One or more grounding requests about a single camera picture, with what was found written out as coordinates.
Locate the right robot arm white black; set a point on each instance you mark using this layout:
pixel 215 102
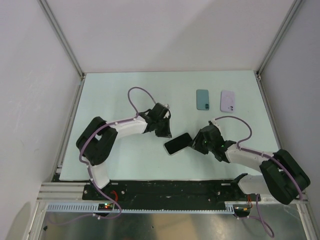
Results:
pixel 279 174

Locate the purple phone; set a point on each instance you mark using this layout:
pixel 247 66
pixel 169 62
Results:
pixel 227 101

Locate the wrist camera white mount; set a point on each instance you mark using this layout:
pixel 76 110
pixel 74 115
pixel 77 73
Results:
pixel 167 107
pixel 213 122

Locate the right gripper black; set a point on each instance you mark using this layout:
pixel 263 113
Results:
pixel 196 143

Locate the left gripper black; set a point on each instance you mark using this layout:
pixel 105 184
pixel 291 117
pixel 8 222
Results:
pixel 166 133

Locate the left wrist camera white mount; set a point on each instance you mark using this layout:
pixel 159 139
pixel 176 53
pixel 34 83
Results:
pixel 167 107

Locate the white slotted cable duct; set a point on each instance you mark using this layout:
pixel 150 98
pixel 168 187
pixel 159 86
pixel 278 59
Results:
pixel 82 207

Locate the teal phone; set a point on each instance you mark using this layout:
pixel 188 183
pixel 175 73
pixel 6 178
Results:
pixel 202 100

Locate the aluminium corner post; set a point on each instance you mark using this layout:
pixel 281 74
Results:
pixel 61 36
pixel 279 36

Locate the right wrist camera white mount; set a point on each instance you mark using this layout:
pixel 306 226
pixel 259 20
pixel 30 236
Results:
pixel 213 122

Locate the white phone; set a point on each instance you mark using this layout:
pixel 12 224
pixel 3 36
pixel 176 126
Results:
pixel 177 144

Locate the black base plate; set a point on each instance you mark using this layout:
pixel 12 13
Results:
pixel 169 194

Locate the left aluminium corner post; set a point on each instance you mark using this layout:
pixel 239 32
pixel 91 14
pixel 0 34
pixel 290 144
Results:
pixel 61 36

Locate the right aluminium corner post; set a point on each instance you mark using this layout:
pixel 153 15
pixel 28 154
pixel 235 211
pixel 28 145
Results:
pixel 279 36

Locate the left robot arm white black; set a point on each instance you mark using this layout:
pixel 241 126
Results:
pixel 97 140

